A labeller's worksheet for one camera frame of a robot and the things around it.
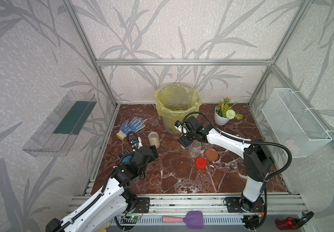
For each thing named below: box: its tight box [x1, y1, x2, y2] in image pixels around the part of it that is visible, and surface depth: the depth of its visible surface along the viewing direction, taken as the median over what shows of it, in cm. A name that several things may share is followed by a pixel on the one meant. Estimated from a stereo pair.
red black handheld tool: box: [274, 210, 315, 231], surface depth 62 cm
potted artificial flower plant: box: [214, 97, 244, 126], surface depth 100 cm
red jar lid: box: [194, 157, 207, 171], surface depth 89 cm
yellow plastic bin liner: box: [154, 83, 203, 131], surface depth 95 cm
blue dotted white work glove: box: [116, 116, 146, 141], surface depth 110 cm
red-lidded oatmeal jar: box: [188, 140, 202, 159], surface depth 93 cm
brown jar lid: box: [204, 148, 219, 162], surface depth 93 cm
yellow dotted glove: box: [96, 221, 111, 232], surface depth 69 cm
